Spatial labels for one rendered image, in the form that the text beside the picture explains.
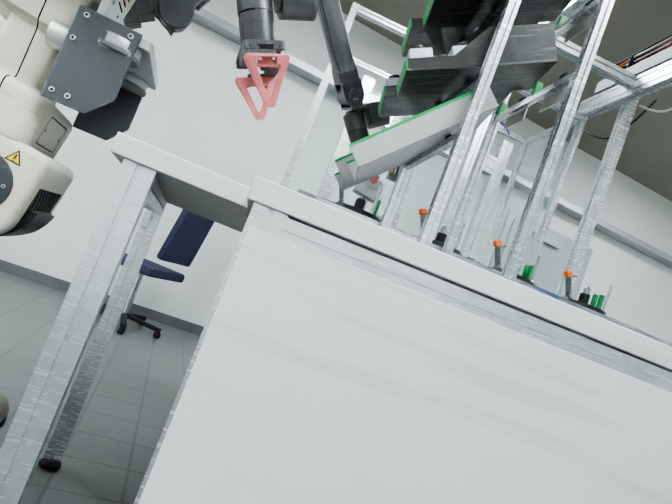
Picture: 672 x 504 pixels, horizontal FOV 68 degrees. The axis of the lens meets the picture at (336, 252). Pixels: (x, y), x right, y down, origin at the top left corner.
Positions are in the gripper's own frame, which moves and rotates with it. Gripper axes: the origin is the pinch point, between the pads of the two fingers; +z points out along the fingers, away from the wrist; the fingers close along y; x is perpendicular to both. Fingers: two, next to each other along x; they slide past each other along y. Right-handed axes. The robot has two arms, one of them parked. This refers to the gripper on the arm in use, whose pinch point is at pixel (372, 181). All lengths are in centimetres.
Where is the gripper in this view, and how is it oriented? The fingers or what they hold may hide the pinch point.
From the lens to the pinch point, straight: 141.7
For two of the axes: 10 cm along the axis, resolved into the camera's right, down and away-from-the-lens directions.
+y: -1.7, 0.1, 9.9
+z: 2.9, 9.6, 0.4
